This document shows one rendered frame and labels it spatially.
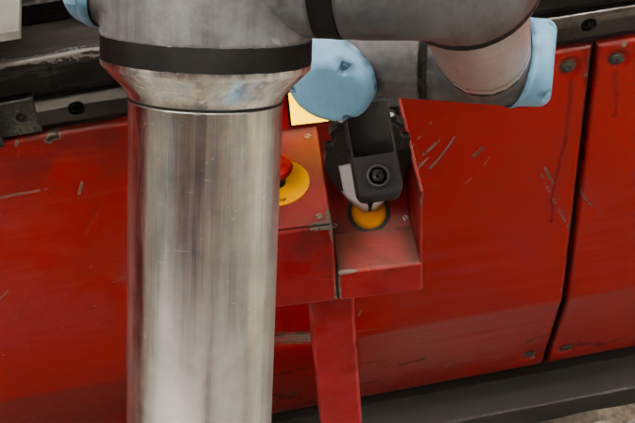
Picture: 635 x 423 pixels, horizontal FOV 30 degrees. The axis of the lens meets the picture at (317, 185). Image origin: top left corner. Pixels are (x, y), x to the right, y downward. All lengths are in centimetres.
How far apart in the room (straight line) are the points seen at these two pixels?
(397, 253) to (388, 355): 53
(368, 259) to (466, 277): 42
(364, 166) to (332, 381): 42
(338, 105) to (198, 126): 38
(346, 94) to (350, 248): 34
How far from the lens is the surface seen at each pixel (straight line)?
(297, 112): 130
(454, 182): 154
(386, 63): 98
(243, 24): 60
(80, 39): 135
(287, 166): 123
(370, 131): 115
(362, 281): 128
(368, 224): 130
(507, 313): 176
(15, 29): 116
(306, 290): 128
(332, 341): 143
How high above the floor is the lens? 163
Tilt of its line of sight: 43 degrees down
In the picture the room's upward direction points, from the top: 5 degrees counter-clockwise
